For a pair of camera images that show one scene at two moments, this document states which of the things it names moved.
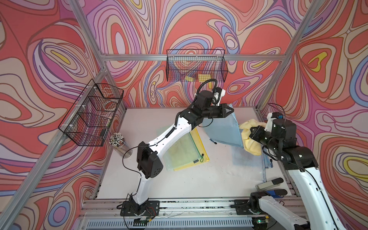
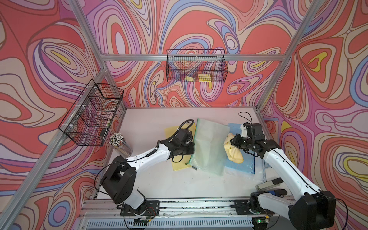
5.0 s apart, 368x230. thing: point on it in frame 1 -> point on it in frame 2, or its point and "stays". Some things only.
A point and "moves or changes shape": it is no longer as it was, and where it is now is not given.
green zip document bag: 183,150 moves or changes shape
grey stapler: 269,187 stays
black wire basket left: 90,119 stays
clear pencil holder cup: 117,141 stays
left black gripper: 220,110 -> 192,148
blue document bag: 226,129 -> 247,165
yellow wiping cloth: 250,145 moves or changes shape
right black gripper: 254,134 -> 235,141
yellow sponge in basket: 202,77 stays
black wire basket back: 196,65 stays
